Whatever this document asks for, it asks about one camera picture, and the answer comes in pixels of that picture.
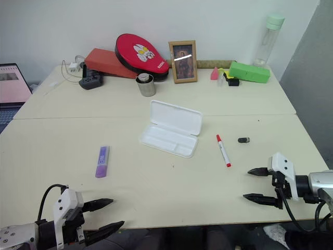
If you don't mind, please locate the red table tennis paddle case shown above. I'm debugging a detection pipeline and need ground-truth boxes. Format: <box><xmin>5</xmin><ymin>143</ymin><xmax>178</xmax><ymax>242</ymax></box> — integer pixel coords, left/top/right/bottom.
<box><xmin>114</xmin><ymin>33</ymin><xmax>171</xmax><ymax>82</ymax></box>

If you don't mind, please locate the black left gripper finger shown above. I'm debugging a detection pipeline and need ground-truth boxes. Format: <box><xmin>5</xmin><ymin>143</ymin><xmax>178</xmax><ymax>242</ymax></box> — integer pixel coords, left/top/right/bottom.
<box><xmin>84</xmin><ymin>221</ymin><xmax>125</xmax><ymax>247</ymax></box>
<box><xmin>82</xmin><ymin>198</ymin><xmax>114</xmax><ymax>213</ymax></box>

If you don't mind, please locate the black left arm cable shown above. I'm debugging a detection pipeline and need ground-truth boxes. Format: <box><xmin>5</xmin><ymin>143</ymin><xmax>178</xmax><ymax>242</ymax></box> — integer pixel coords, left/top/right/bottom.
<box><xmin>37</xmin><ymin>184</ymin><xmax>69</xmax><ymax>222</ymax></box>

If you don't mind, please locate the thin grey charger cable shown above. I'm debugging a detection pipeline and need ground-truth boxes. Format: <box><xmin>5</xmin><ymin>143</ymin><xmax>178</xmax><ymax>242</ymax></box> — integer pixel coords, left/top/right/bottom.
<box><xmin>61</xmin><ymin>55</ymin><xmax>87</xmax><ymax>84</ymax></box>

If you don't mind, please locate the white crumpled cloth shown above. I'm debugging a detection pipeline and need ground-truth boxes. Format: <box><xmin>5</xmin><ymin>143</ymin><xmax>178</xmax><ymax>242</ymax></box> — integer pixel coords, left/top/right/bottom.
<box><xmin>262</xmin><ymin>223</ymin><xmax>290</xmax><ymax>249</ymax></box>

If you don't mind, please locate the green rectangular box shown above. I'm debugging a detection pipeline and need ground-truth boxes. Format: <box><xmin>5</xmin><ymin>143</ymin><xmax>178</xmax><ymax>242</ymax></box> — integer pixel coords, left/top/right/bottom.
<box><xmin>228</xmin><ymin>61</ymin><xmax>272</xmax><ymax>84</ymax></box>

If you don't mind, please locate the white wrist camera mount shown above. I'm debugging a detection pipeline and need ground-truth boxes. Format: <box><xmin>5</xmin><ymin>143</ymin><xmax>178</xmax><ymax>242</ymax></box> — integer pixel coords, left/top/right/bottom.
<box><xmin>267</xmin><ymin>152</ymin><xmax>300</xmax><ymax>202</ymax></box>
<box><xmin>53</xmin><ymin>188</ymin><xmax>84</xmax><ymax>250</ymax></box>

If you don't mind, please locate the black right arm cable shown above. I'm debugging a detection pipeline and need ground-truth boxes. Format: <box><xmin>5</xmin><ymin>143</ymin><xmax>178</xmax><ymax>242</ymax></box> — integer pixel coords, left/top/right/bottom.
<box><xmin>278</xmin><ymin>187</ymin><xmax>333</xmax><ymax>233</ymax></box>

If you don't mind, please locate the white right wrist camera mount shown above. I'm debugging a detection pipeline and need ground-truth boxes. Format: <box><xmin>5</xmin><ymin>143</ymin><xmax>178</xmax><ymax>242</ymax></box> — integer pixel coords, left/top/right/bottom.
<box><xmin>267</xmin><ymin>152</ymin><xmax>300</xmax><ymax>202</ymax></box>

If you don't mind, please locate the white plastic case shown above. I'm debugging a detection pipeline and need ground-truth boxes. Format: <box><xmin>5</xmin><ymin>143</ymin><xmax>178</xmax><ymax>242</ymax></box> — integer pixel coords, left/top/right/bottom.
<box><xmin>139</xmin><ymin>99</ymin><xmax>203</xmax><ymax>158</ymax></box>

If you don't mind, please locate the white charger plug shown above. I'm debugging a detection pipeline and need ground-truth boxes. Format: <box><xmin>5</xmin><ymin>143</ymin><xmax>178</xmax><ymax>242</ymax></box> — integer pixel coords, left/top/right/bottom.
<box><xmin>68</xmin><ymin>61</ymin><xmax>81</xmax><ymax>74</ymax></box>

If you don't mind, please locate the steel cylinder weight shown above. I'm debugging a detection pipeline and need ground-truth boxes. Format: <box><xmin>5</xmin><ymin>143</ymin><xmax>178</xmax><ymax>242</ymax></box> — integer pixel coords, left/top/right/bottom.
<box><xmin>137</xmin><ymin>73</ymin><xmax>155</xmax><ymax>84</ymax></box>

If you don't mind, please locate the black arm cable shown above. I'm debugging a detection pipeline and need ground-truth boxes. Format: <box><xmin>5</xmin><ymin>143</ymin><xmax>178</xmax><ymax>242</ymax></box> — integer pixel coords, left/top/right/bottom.
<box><xmin>278</xmin><ymin>187</ymin><xmax>333</xmax><ymax>233</ymax></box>
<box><xmin>37</xmin><ymin>184</ymin><xmax>69</xmax><ymax>222</ymax></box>

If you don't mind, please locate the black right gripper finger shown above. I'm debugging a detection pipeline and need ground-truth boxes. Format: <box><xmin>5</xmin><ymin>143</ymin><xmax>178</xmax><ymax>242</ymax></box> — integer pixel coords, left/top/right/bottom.
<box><xmin>247</xmin><ymin>167</ymin><xmax>273</xmax><ymax>178</ymax></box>
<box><xmin>242</xmin><ymin>193</ymin><xmax>283</xmax><ymax>210</ymax></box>

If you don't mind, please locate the red rectangular box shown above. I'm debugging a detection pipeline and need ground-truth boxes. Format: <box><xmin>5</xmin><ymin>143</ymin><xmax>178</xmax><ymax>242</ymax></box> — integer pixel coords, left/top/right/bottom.
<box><xmin>84</xmin><ymin>47</ymin><xmax>139</xmax><ymax>80</ymax></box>

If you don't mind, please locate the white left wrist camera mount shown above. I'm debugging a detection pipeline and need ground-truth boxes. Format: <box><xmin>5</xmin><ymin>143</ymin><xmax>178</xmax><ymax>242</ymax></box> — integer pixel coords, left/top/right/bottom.
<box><xmin>53</xmin><ymin>188</ymin><xmax>84</xmax><ymax>250</ymax></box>

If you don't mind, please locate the laptop with pink screen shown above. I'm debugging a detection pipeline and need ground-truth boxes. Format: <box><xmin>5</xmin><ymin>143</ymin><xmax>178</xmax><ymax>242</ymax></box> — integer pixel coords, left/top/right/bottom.
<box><xmin>0</xmin><ymin>62</ymin><xmax>33</xmax><ymax>134</ymax></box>

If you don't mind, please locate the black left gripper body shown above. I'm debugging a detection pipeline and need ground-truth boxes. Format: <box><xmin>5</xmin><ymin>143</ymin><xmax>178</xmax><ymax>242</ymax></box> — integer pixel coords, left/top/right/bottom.
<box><xmin>61</xmin><ymin>206</ymin><xmax>87</xmax><ymax>246</ymax></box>

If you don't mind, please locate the clear bottle with green lid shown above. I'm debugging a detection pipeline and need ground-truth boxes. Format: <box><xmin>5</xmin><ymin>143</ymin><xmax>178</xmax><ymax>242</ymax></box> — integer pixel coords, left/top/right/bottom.
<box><xmin>253</xmin><ymin>15</ymin><xmax>286</xmax><ymax>67</ymax></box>

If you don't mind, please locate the steel cup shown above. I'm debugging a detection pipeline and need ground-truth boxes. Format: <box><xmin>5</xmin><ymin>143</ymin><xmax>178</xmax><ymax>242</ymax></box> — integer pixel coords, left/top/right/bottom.
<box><xmin>135</xmin><ymin>77</ymin><xmax>157</xmax><ymax>97</ymax></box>

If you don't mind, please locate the red and white marker pen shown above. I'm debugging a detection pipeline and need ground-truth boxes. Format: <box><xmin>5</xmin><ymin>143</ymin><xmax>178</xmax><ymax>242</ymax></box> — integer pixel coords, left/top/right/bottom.
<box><xmin>215</xmin><ymin>134</ymin><xmax>233</xmax><ymax>168</ymax></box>

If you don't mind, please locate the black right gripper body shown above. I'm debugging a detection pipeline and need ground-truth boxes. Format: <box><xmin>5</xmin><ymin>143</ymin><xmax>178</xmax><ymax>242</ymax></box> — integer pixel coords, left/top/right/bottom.
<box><xmin>271</xmin><ymin>170</ymin><xmax>293</xmax><ymax>209</ymax></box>

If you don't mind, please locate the wooden photo frame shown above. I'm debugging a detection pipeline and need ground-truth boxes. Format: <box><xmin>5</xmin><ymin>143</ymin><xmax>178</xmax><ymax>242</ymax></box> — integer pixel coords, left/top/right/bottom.
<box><xmin>168</xmin><ymin>40</ymin><xmax>199</xmax><ymax>84</ymax></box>

